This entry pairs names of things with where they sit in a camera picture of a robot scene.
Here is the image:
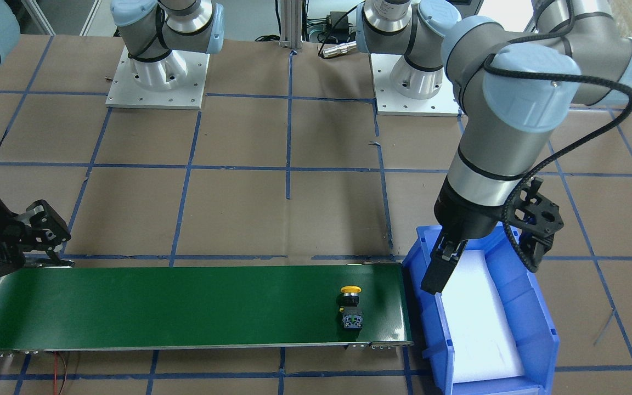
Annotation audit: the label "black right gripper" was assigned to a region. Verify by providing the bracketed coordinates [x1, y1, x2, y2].
[0, 199, 72, 277]

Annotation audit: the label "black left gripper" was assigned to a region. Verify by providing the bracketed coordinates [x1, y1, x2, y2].
[420, 178, 502, 295]

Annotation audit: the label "yellow mushroom push button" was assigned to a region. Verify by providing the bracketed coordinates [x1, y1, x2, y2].
[339, 285, 363, 331]

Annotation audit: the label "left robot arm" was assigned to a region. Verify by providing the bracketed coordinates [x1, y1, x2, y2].
[356, 1, 632, 295]

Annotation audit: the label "blue plastic bin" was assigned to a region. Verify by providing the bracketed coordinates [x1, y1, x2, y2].
[403, 225, 560, 394]

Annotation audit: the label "white foam pad bin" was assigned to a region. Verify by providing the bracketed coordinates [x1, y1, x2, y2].
[442, 250, 525, 384]

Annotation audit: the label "green conveyor belt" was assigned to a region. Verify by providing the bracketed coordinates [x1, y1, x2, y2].
[0, 263, 413, 353]

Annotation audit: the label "silver cylindrical connector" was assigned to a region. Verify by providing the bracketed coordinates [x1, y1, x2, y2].
[319, 42, 359, 59]

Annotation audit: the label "black power adapter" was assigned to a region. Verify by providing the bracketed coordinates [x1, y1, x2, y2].
[327, 11, 349, 31]

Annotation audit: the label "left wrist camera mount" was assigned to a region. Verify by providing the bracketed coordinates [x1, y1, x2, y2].
[501, 177, 564, 273]

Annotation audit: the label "red black conveyor wires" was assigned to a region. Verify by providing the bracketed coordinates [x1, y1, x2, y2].
[53, 352, 70, 395]

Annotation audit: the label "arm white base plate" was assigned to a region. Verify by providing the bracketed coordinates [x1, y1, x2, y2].
[105, 48, 211, 110]
[370, 53, 460, 117]

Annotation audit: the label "aluminium frame post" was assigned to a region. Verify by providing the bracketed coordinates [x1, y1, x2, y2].
[278, 1, 306, 53]

